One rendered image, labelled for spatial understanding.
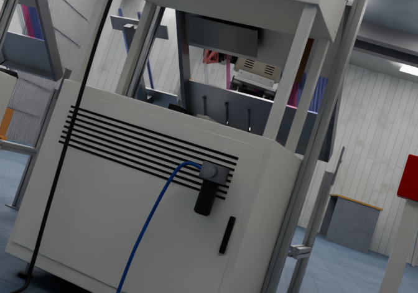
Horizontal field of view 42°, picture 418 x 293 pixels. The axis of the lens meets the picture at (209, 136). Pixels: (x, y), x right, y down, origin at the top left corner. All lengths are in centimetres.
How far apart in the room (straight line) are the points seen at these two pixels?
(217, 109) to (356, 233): 716
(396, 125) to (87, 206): 1001
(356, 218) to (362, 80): 317
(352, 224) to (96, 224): 801
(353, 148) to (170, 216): 976
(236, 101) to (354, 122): 890
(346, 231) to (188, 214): 801
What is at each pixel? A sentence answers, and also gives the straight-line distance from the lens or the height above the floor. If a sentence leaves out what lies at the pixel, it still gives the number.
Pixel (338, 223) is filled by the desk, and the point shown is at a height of 32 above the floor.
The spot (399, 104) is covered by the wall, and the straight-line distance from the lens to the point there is 1143.
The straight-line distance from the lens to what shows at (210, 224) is 147.
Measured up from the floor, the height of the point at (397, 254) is 41.
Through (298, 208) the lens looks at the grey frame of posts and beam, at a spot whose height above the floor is 46.
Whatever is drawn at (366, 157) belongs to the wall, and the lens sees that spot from 1119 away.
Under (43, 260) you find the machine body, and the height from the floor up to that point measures 9.
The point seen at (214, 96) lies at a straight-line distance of 244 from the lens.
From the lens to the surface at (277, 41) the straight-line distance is 216.
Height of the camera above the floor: 49
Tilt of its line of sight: 3 degrees up
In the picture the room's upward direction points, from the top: 18 degrees clockwise
